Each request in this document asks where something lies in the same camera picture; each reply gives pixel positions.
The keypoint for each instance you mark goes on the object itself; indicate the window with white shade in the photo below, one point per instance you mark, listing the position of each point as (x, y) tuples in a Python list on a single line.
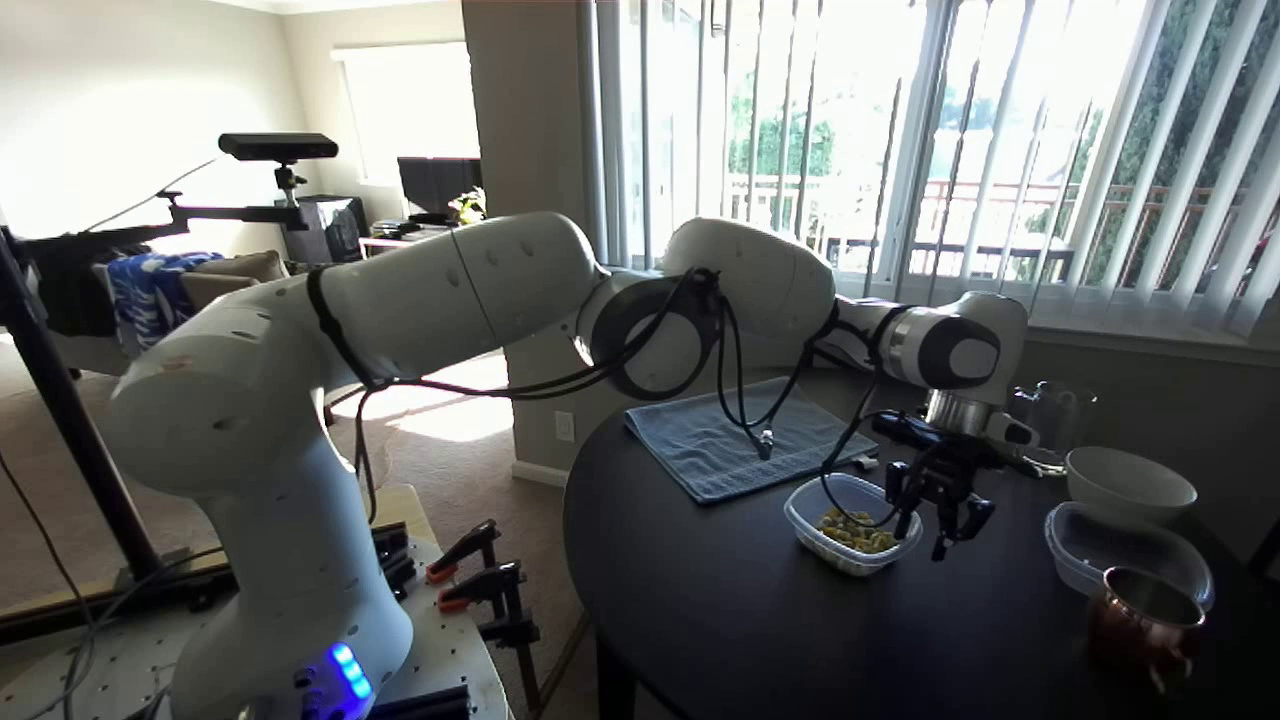
[(410, 110)]

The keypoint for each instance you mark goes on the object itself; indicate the blue patterned cloth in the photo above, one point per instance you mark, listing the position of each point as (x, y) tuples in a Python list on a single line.
[(150, 295)]

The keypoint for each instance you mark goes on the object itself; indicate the sofa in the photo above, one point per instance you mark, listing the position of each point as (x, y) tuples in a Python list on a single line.
[(235, 275)]

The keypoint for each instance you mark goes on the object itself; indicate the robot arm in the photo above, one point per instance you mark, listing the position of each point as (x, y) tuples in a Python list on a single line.
[(420, 300)]

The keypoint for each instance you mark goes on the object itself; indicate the white bowl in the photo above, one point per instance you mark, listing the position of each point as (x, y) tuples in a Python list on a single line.
[(1125, 488)]

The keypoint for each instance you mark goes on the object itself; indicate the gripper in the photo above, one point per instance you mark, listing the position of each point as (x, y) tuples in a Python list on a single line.
[(950, 462)]

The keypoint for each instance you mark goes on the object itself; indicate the copper mug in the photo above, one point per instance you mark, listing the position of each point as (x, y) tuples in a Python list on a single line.
[(1140, 625)]

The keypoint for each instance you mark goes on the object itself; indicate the black monitor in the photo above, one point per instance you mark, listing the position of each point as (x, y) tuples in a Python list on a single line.
[(438, 185)]

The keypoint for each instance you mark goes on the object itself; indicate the clear plastic food container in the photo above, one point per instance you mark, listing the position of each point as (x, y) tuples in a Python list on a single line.
[(850, 560)]

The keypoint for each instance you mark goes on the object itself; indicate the orange black clamp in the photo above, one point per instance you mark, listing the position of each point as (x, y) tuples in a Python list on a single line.
[(500, 600), (465, 550)]

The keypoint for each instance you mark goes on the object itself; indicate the potted plant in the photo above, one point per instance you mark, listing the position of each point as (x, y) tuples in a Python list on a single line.
[(468, 205)]

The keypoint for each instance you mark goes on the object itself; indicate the camera on mount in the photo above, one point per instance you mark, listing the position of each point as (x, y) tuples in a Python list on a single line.
[(275, 147)]

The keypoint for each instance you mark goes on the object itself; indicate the clear glass jar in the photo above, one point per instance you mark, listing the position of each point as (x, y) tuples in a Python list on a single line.
[(1055, 415)]

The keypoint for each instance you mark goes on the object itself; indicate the wall socket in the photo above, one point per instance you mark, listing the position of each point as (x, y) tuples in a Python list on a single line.
[(565, 426)]

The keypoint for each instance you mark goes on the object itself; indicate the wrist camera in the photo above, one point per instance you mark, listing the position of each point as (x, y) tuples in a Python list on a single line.
[(905, 428)]

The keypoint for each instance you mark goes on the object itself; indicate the yellow food pieces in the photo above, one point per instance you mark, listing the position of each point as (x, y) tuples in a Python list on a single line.
[(858, 536)]

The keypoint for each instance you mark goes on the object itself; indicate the white vertical blinds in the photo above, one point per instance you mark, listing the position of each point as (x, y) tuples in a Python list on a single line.
[(1000, 150)]

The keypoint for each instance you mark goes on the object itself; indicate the blue towel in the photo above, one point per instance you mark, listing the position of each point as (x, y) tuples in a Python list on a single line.
[(720, 440)]

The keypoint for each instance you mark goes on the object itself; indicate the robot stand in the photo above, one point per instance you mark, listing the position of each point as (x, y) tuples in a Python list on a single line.
[(450, 650)]

